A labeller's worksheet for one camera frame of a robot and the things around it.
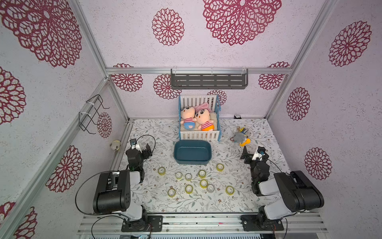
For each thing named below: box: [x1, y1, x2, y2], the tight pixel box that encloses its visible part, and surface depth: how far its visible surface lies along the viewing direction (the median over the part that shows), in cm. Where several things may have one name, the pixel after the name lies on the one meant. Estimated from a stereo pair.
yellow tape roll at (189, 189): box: [185, 184, 194, 195], surface depth 86 cm
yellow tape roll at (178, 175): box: [175, 171, 183, 180], surface depth 92 cm
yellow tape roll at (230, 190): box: [225, 185, 235, 196], surface depth 86 cm
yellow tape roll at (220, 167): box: [216, 163, 225, 172], surface depth 96 cm
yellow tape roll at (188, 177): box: [185, 172, 193, 182], surface depth 91 cm
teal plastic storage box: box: [173, 139, 213, 165], surface depth 100 cm
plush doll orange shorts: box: [193, 108, 215, 131], surface depth 105 cm
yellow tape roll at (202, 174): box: [197, 169, 207, 179], surface depth 92 cm
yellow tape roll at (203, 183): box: [199, 178, 208, 189], surface depth 88 cm
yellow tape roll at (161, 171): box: [157, 166, 166, 176], surface depth 94 cm
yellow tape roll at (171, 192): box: [167, 187, 177, 198], surface depth 85 cm
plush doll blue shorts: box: [180, 105, 198, 130], surface depth 108 cm
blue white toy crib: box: [178, 94, 222, 142], surface depth 108 cm
